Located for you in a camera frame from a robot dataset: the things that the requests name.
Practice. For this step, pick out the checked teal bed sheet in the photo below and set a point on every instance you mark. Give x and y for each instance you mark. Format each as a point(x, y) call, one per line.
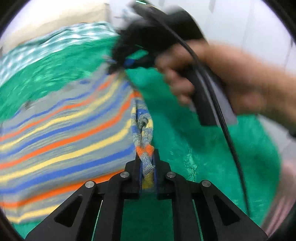
point(40, 47)

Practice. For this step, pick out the cream headboard cushion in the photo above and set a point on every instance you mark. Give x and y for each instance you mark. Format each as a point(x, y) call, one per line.
point(38, 18)

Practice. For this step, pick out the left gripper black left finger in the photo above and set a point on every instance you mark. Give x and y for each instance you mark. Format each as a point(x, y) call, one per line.
point(94, 211)

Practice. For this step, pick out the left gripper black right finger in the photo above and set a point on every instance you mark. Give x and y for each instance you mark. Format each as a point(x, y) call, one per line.
point(200, 210)

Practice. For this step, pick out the green bed blanket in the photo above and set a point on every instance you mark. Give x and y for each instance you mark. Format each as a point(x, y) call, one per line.
point(194, 151)

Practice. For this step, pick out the person's right forearm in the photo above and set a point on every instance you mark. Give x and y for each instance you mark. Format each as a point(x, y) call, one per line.
point(261, 88)

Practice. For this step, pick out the pink patterned trousers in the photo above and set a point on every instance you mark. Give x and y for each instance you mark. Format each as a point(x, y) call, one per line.
point(283, 200)

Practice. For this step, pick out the striped knit sweater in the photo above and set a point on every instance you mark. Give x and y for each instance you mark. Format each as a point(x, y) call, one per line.
point(88, 130)

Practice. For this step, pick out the person's right hand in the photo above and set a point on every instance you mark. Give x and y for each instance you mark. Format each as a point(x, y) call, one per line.
point(225, 61)

